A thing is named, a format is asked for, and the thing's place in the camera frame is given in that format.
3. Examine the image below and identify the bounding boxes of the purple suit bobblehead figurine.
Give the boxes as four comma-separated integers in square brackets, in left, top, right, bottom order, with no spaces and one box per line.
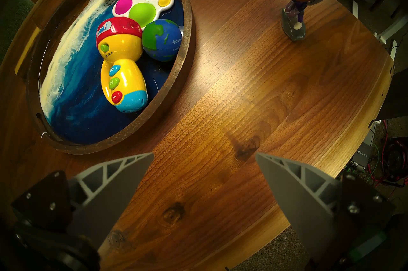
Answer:
[281,0,321,41]

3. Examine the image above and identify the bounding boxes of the green upholstered dining chair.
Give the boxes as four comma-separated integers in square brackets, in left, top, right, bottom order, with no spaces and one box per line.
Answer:
[0,0,35,60]

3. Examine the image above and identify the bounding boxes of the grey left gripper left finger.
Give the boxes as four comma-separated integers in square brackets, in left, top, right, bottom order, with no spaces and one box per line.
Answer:
[11,152,155,247]

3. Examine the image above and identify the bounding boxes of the white colourful dimple pop toy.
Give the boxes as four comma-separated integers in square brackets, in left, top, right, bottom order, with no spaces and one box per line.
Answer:
[112,0,175,29]

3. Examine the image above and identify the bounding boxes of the round wooden ocean resin tray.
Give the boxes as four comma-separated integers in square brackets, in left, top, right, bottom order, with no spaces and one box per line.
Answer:
[26,0,195,155]

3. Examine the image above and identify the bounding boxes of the black red cable bundle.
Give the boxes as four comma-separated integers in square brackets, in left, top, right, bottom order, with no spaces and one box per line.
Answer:
[379,137,408,186]

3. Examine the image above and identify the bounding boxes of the small grey electronics box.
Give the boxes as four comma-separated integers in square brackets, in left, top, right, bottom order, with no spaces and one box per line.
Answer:
[351,143,373,170]

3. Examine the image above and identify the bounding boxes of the yellow red toy flashlight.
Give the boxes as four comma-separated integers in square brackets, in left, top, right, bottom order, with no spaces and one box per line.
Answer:
[96,17,149,113]

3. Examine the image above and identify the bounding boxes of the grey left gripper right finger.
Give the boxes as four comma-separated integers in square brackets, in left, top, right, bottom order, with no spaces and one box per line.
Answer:
[255,152,397,261]

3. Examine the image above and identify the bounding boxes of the blue green globe ball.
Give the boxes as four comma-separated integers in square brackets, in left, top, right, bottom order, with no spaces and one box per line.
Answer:
[142,19,183,62]

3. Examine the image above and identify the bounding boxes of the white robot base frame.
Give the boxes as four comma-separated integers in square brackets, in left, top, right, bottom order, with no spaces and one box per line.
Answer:
[352,0,408,60]

